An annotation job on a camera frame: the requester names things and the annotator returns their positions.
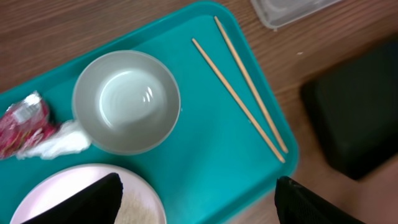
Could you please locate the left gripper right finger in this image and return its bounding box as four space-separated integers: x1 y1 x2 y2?
274 176 364 224

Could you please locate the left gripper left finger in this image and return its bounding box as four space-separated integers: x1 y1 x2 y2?
20 172 124 223

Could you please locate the grey bowl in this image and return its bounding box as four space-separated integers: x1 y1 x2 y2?
72 50 181 155

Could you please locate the large white dirty plate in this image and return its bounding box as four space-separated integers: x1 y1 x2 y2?
11 164 167 223

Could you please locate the crumpled white tissue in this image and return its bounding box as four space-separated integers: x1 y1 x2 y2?
16 120 91 160

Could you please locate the red snack wrapper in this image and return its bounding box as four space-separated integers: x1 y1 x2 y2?
1 91 58 159

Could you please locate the black plastic tray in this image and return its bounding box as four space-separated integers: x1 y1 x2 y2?
300 39 397 180

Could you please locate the right wooden chopstick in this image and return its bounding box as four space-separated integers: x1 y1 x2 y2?
214 16 289 153

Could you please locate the wooden chopstick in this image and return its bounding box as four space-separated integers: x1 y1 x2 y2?
192 38 285 163
214 16 289 153

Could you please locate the left wooden chopstick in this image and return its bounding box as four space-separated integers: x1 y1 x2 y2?
192 38 285 163

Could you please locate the clear plastic bin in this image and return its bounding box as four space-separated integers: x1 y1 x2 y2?
251 0 341 29

